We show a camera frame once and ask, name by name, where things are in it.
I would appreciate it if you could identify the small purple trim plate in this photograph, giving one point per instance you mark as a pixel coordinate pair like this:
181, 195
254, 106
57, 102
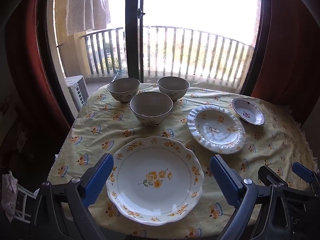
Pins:
247, 111

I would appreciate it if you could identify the large yellow flower plate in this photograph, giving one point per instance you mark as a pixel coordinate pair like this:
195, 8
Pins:
155, 195

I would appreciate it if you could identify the floral ceramic bowl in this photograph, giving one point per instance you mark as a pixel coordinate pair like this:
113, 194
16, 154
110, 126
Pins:
123, 87
151, 106
173, 86

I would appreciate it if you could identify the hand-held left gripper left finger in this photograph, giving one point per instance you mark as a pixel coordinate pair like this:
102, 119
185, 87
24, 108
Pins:
98, 177

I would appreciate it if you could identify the dark window frame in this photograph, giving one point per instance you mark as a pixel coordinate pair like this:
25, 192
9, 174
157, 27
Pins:
133, 42

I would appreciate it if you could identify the yellow printed tablecloth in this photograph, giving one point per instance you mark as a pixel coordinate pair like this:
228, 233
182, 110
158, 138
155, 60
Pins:
100, 120

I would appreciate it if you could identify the balcony railing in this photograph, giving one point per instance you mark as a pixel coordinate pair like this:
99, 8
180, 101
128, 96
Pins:
192, 29

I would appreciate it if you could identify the red curtain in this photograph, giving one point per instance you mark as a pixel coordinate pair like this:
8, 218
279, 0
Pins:
27, 55
287, 42

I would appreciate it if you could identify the white air conditioner unit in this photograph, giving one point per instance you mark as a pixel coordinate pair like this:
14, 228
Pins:
76, 90

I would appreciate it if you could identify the ribbed white flower plate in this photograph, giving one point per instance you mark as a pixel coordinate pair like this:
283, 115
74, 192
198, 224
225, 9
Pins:
216, 130

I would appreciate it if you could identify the hanging white dotted cloth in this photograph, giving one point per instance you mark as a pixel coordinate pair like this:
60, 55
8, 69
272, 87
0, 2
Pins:
87, 5

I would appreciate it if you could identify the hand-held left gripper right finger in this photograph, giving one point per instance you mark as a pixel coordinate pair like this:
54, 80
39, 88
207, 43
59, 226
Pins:
225, 180

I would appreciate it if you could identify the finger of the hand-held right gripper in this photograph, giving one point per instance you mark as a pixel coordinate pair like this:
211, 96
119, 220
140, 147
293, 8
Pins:
302, 172
268, 175

